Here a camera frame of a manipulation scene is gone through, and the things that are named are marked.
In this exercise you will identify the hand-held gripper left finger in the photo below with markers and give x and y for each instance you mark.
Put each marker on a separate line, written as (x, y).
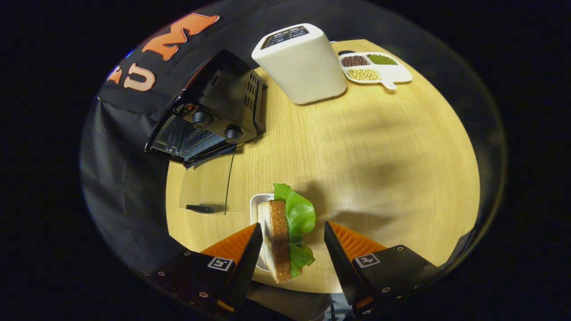
(247, 263)

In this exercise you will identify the white divided tray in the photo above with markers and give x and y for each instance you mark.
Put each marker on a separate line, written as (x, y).
(399, 73)

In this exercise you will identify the lettuce sandwich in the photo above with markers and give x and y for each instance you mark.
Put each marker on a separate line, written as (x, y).
(279, 236)

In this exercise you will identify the white rectangular plate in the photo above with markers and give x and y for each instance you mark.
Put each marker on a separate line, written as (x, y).
(254, 209)

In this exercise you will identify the white slot toaster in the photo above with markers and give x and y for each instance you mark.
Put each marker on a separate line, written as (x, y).
(303, 67)

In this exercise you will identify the black toaster oven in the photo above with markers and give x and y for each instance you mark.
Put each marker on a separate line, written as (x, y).
(223, 93)

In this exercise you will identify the pile of yellow beans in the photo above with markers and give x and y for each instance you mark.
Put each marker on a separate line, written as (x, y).
(363, 74)

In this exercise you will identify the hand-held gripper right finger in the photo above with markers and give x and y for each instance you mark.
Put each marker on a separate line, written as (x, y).
(341, 263)

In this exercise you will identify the pile of red beans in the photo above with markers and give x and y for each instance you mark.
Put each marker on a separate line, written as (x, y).
(354, 61)

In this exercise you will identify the pile of green beans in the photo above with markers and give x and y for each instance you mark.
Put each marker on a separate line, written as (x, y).
(381, 59)

